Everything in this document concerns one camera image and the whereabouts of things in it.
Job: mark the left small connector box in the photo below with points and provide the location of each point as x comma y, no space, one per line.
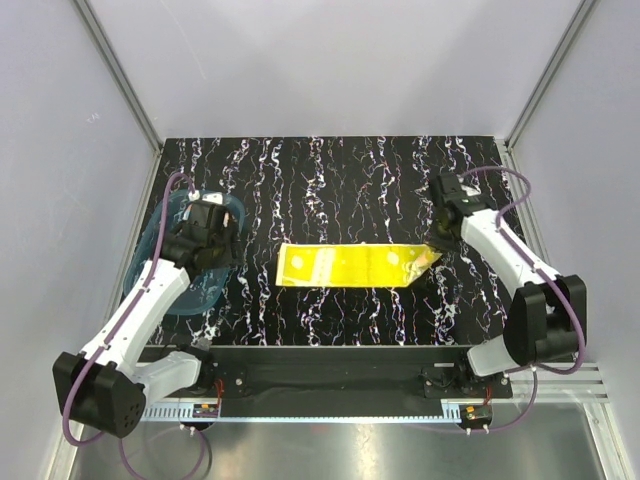
205,410

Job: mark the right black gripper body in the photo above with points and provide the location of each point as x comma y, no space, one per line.
437,230

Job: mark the right orange connector box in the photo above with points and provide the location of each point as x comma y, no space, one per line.
477,415

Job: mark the yellow cream towel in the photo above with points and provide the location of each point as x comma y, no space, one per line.
353,266

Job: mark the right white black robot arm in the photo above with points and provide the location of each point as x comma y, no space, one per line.
546,320

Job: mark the black marbled table mat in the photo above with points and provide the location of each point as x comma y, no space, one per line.
339,190

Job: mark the aluminium front rail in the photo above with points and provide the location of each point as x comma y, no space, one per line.
375,405

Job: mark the aluminium frame post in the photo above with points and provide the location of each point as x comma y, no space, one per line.
564,46
107,53

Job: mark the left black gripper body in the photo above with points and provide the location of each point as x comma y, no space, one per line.
226,246

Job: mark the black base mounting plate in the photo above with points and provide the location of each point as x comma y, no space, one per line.
437,372

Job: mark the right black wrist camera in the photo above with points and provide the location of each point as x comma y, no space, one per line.
448,187

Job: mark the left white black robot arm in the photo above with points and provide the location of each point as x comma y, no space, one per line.
103,386

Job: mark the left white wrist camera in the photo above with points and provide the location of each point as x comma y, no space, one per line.
210,197

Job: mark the blue transparent plastic bin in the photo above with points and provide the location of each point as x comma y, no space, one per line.
204,292

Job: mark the right aluminium frame post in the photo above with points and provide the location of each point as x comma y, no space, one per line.
564,46

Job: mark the left aluminium frame post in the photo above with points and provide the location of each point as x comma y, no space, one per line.
107,53

